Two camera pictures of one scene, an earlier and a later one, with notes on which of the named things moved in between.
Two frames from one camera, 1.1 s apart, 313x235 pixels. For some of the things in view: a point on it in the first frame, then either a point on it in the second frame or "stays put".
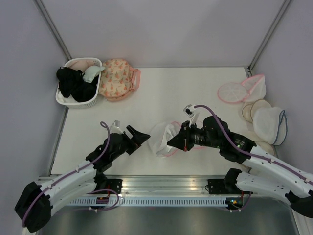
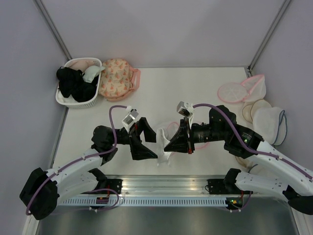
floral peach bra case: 118,80 stays put
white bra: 170,130 -> 162,141
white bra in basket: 90,72 stays put
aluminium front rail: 164,185 stays put
